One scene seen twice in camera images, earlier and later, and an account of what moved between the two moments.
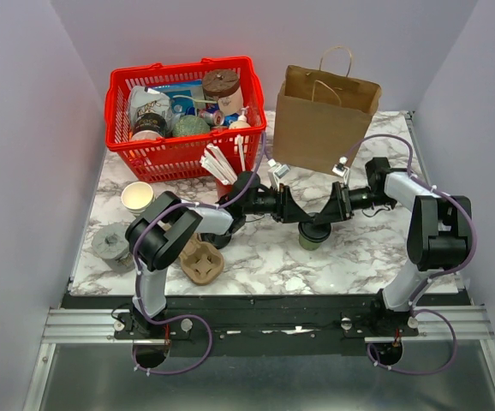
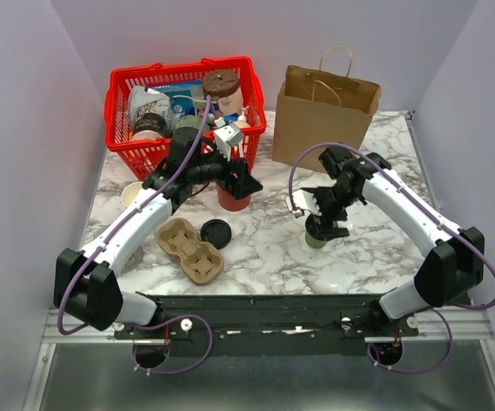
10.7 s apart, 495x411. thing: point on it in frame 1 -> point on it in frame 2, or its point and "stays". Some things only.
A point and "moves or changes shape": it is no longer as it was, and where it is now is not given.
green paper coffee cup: (307, 244) moves or changes shape
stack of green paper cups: (137, 196) stays
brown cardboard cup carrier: (201, 262) stays
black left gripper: (286, 211) -> (243, 184)
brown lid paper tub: (223, 86) stays
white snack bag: (142, 99) stays
